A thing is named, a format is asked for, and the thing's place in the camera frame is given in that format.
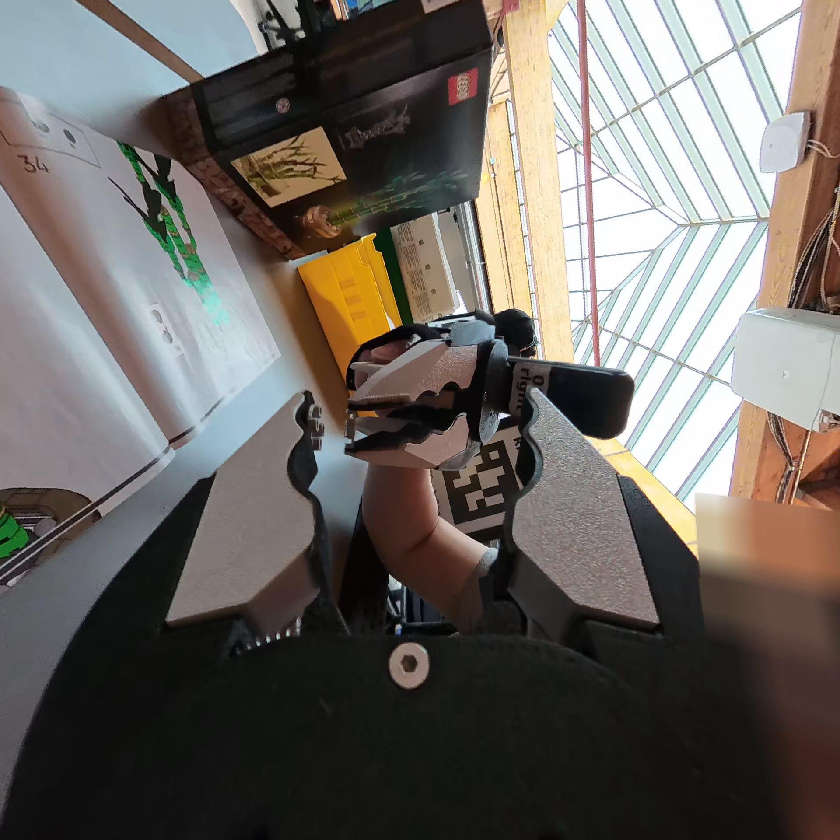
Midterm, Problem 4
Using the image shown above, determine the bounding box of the lego instruction booklet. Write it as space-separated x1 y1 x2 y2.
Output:
0 87 283 581

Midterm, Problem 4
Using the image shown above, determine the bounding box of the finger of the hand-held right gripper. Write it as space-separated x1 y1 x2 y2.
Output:
343 407 485 471
344 341 488 412

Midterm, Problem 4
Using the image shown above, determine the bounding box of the green plastic bin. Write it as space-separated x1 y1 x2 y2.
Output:
373 228 416 328

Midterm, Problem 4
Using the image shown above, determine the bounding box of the black lego set box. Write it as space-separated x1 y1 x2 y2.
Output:
167 0 494 260

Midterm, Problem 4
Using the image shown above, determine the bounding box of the yellow plastic bin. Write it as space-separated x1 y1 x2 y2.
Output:
297 231 403 368

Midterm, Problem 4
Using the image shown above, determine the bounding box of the white wireless access point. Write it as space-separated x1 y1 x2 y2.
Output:
760 112 812 173

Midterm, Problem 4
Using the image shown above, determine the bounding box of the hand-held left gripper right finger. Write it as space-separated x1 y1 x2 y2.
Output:
502 387 661 636

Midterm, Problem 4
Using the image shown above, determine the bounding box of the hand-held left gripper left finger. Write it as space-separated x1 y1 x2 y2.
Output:
166 390 329 634

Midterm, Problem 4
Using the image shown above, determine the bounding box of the red ceiling pipe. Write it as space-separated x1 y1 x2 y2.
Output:
575 0 602 368

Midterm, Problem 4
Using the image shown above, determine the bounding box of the person's right forearm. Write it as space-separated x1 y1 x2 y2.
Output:
363 459 501 636

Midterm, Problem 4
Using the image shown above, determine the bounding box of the person's right hand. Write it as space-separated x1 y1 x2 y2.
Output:
351 330 455 370

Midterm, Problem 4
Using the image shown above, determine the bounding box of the white printed cardboard box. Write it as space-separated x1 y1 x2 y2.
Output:
390 213 462 324

